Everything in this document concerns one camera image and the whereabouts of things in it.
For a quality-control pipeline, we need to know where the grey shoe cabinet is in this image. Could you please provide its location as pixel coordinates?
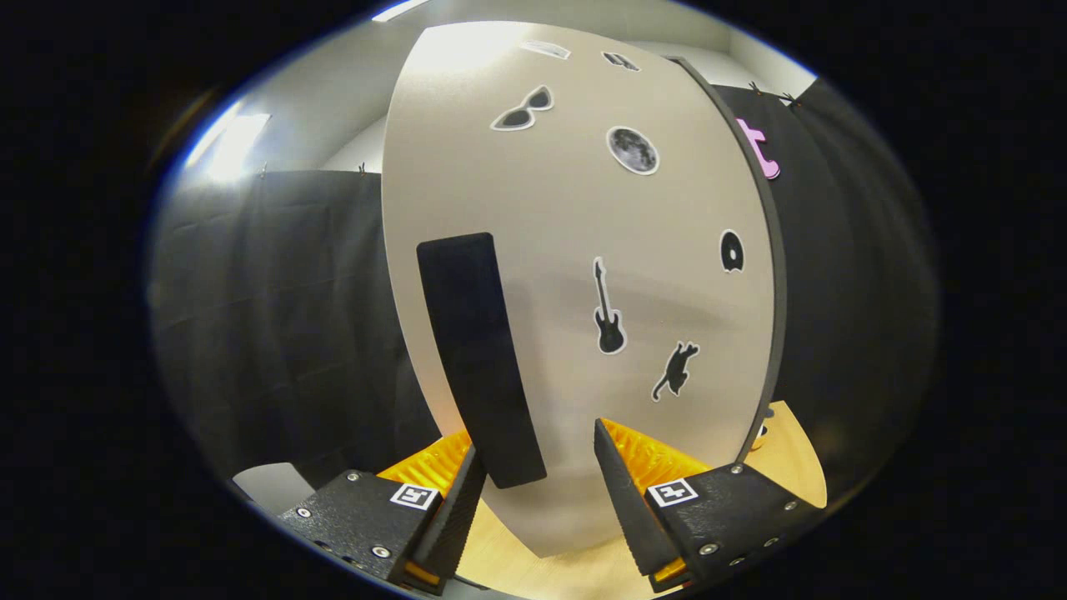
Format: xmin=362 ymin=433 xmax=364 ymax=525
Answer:
xmin=667 ymin=56 xmax=789 ymax=463

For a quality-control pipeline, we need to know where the ceiling strip light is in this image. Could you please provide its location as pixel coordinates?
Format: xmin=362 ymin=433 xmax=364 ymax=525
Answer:
xmin=183 ymin=100 xmax=272 ymax=188
xmin=371 ymin=0 xmax=434 ymax=23

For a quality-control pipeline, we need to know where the black backdrop cloth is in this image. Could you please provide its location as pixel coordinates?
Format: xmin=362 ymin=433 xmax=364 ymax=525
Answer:
xmin=148 ymin=79 xmax=943 ymax=518

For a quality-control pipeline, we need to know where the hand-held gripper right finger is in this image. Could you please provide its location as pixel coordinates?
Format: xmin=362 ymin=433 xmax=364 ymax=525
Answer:
xmin=594 ymin=417 xmax=826 ymax=594

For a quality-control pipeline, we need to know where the white shoe cabinet door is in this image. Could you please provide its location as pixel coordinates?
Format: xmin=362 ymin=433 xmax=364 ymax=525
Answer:
xmin=381 ymin=21 xmax=778 ymax=559

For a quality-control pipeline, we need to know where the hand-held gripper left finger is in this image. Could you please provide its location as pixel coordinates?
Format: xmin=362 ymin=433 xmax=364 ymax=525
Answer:
xmin=278 ymin=429 xmax=487 ymax=597

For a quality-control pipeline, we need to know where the black door handle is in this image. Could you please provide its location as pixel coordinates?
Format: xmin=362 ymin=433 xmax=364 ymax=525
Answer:
xmin=416 ymin=232 xmax=549 ymax=490

